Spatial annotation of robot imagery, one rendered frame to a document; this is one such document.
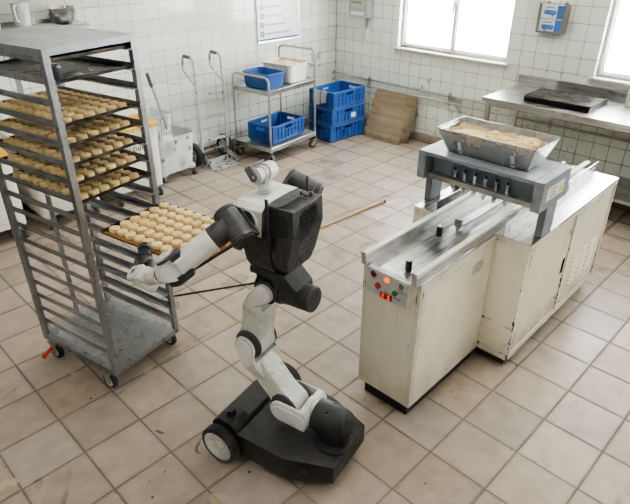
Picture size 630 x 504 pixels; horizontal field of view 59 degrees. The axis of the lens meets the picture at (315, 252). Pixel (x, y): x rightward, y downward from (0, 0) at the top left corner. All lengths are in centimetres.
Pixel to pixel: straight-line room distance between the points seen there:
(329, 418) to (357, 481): 37
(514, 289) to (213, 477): 180
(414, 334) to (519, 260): 73
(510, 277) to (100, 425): 229
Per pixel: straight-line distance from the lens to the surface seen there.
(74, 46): 267
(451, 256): 273
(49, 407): 343
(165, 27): 617
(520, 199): 302
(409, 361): 284
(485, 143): 302
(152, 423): 316
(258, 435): 277
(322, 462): 266
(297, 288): 227
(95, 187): 295
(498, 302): 327
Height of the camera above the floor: 221
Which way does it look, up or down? 30 degrees down
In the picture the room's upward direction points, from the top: straight up
